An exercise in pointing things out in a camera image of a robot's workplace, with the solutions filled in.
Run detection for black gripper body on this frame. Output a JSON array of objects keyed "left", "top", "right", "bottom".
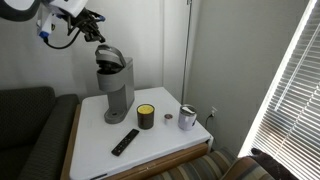
[{"left": 67, "top": 8, "right": 105, "bottom": 35}]

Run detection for grey coffee maker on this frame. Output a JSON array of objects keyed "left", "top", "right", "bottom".
[{"left": 95, "top": 44, "right": 135, "bottom": 124}]

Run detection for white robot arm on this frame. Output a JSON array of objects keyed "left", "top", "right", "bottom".
[{"left": 0, "top": 0, "right": 105, "bottom": 45}]

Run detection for coffee pod capsule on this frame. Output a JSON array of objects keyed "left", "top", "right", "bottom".
[{"left": 164, "top": 114, "right": 173, "bottom": 124}]

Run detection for black jar yellow candle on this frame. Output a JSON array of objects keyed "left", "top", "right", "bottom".
[{"left": 137, "top": 104, "right": 155, "bottom": 129}]

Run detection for metal floor lamp pole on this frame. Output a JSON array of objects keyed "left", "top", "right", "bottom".
[{"left": 181, "top": 0, "right": 193, "bottom": 104}]

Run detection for dark grey sofa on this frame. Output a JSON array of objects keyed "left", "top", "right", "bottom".
[{"left": 0, "top": 86, "right": 79, "bottom": 180}]

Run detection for black remote control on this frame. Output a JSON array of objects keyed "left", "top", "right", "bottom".
[{"left": 111, "top": 129, "right": 139, "bottom": 156}]

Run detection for wooden side table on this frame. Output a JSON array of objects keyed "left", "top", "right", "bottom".
[{"left": 66, "top": 87, "right": 213, "bottom": 180}]

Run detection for lavender travel mug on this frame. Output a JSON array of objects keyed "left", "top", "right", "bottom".
[{"left": 178, "top": 104, "right": 197, "bottom": 131}]

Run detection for striped armchair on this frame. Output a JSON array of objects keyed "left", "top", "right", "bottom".
[{"left": 147, "top": 149, "right": 275, "bottom": 180}]

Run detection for white window blinds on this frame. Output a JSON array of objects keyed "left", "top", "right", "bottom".
[{"left": 239, "top": 0, "right": 320, "bottom": 180}]

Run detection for dark cloth on armchair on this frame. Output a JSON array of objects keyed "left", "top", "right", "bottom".
[{"left": 251, "top": 148, "right": 299, "bottom": 180}]

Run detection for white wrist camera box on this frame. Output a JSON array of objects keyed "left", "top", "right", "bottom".
[{"left": 36, "top": 13, "right": 54, "bottom": 39}]

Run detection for wall outlet with plug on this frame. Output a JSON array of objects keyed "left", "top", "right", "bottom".
[{"left": 211, "top": 106, "right": 218, "bottom": 117}]

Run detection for black power cable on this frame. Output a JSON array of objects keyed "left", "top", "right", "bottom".
[{"left": 204, "top": 114, "right": 213, "bottom": 130}]

